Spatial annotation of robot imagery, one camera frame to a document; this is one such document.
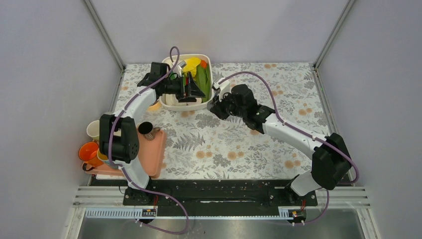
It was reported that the light green mug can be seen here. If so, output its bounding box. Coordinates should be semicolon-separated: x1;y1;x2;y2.
86;120;100;141

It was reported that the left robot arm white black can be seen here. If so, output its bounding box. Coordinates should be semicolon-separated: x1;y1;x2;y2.
99;60;206;205

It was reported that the light blue glazed mug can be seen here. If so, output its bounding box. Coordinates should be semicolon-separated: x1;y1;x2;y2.
97;149;118;169

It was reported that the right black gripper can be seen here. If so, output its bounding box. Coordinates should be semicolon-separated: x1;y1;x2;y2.
210;90;246;120

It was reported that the napa cabbage toy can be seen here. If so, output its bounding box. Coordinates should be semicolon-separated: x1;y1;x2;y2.
172;56;202;77

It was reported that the green leafy vegetable toy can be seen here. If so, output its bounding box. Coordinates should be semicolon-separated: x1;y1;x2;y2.
196;65;211;103

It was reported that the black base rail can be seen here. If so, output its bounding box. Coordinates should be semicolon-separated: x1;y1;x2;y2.
123;180;318;217

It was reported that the brown mug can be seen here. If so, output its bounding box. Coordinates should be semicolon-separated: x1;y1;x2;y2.
137;121;161;141

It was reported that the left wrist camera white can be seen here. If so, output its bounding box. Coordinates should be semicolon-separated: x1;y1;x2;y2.
173;60;186;77

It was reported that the purple cable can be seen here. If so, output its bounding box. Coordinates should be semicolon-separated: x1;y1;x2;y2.
107;46;191;236
217;71;360;227

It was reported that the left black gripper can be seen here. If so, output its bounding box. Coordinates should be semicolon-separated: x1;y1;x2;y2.
162;72;205;103

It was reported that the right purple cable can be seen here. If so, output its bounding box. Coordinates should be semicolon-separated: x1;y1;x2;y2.
217;71;360;227

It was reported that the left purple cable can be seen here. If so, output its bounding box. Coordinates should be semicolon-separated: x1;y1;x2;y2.
107;46;191;236

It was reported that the white vegetable tray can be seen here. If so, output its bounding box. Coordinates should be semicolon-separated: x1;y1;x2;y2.
159;54;214;112

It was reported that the orange mug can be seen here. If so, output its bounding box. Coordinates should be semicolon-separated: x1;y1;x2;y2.
78;141;104;171

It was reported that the pink plastic tray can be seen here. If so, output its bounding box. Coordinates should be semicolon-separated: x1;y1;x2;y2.
85;130;167;179

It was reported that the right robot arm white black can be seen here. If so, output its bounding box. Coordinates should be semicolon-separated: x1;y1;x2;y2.
208;83;351;205

